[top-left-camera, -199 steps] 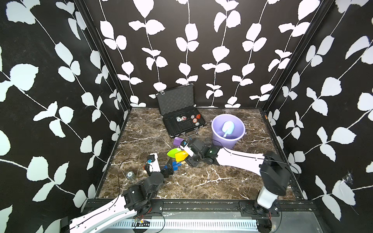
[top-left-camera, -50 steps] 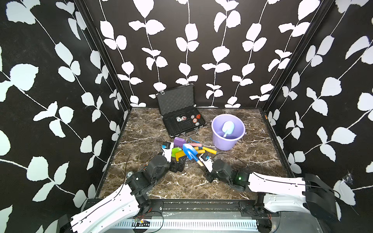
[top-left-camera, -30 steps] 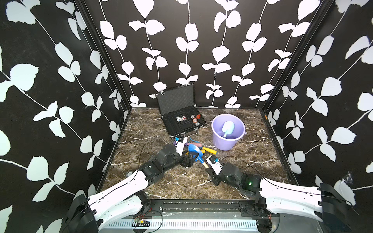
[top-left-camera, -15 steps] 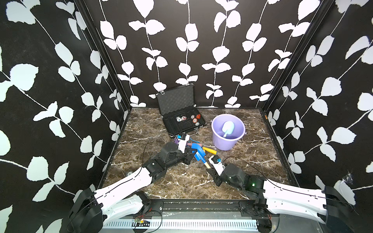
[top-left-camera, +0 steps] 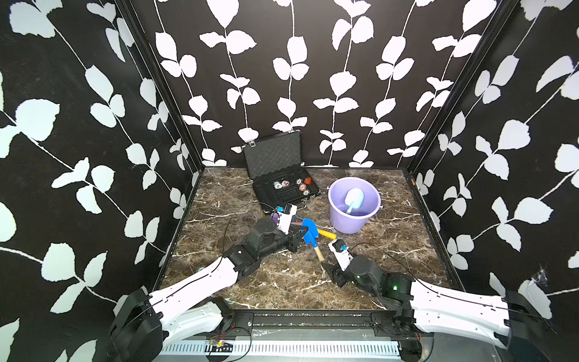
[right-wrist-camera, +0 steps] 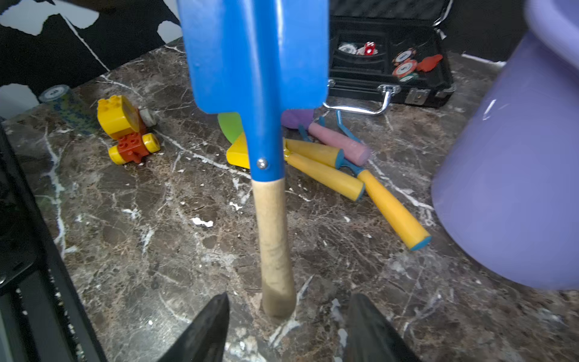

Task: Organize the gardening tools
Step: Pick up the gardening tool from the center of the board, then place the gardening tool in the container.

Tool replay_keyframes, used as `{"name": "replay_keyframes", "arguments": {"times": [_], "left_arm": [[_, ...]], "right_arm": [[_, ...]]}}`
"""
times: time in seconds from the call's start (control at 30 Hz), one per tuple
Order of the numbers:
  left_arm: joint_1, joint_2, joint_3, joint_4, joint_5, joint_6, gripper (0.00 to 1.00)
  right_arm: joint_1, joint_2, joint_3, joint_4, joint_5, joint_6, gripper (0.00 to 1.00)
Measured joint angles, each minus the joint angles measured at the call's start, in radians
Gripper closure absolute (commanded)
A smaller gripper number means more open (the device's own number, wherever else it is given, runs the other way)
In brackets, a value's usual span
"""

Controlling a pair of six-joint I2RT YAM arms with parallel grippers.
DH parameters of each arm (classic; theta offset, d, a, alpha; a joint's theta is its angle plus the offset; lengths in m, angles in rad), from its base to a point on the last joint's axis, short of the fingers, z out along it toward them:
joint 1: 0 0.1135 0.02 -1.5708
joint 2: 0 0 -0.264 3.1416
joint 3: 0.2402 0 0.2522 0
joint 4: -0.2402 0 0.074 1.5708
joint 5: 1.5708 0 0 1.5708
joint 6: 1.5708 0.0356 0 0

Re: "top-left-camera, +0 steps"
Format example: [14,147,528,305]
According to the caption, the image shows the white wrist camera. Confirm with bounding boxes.
[329,238,353,272]
[276,204,298,235]

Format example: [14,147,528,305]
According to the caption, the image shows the open black foam case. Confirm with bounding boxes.
[242,131,321,214]

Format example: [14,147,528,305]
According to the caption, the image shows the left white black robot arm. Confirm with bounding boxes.
[106,217,309,361]

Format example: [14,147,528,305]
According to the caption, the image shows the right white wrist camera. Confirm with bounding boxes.
[329,238,353,272]

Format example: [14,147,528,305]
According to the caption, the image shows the black front mounting rail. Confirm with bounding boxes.
[130,308,494,338]

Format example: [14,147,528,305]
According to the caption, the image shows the light blue toy shovel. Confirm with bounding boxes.
[345,188,365,214]

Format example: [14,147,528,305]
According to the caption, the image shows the blue toy rake yellow handle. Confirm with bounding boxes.
[295,220,337,240]

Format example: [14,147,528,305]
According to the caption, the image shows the blue toy shovel tan handle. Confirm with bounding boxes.
[302,219,326,262]

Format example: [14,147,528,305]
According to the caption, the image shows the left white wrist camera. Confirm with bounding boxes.
[276,204,298,235]

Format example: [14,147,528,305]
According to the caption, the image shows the white perforated strip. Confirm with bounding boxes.
[160,340,400,359]

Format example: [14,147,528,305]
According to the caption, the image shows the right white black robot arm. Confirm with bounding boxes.
[322,250,551,361]

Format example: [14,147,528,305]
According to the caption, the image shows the purple plastic bucket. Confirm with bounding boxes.
[327,176,382,235]

